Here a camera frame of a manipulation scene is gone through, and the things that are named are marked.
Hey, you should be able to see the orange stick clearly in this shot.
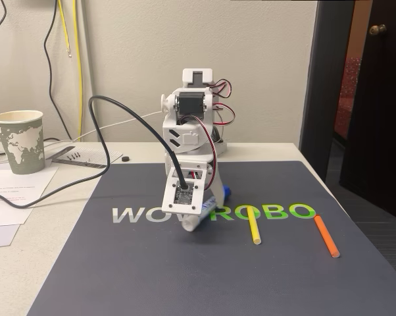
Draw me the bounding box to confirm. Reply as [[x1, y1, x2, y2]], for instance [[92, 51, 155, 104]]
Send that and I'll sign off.
[[313, 215, 341, 259]]

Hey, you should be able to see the white camera mount with board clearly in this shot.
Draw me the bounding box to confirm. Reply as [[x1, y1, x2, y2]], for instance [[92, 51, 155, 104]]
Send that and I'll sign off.
[[161, 167, 208, 213]]

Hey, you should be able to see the blank white paper sheet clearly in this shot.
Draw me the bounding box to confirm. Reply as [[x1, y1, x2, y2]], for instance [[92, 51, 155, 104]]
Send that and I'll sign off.
[[0, 223, 22, 248]]

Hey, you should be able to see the grey metal ruler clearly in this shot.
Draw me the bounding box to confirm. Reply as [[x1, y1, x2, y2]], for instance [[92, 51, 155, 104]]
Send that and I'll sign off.
[[45, 146, 109, 170]]

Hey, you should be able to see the thin white cable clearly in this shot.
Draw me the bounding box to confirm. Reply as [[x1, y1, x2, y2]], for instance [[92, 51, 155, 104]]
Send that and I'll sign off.
[[42, 111, 166, 146]]

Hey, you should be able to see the brass door knob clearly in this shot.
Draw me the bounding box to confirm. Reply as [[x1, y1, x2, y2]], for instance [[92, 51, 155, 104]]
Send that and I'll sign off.
[[368, 23, 388, 36]]

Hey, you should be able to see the grey mat with WOWROBO print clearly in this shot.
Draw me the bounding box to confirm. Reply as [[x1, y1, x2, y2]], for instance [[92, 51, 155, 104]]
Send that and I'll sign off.
[[26, 160, 396, 316]]

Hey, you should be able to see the paper cup with world map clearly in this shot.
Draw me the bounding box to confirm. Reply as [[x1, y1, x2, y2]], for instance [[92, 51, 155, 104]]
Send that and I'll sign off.
[[0, 109, 46, 176]]

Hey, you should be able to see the yellow stick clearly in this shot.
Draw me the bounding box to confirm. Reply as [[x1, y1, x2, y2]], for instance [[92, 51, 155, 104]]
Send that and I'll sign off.
[[246, 205, 262, 246]]

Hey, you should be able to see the dark grey door frame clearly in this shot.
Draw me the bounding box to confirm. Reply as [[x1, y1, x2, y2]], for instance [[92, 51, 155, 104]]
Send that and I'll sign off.
[[297, 0, 356, 189]]

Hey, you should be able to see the dark wooden door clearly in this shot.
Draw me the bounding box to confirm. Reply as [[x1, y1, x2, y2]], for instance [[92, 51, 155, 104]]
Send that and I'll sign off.
[[339, 0, 396, 211]]

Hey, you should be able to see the short yellow wire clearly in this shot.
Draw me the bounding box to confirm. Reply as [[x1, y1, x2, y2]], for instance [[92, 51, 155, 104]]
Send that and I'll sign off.
[[57, 0, 73, 59]]

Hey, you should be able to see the blue and white marker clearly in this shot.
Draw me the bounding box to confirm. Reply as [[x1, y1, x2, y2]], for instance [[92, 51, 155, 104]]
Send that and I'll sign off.
[[181, 186, 233, 233]]

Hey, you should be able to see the white printed paper sheet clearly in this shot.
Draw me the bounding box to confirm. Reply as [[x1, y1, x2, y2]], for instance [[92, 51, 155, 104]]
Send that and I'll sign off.
[[0, 163, 60, 228]]

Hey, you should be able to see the thick black camera cable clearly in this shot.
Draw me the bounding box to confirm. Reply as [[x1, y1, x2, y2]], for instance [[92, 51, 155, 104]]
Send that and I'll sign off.
[[0, 95, 190, 210]]

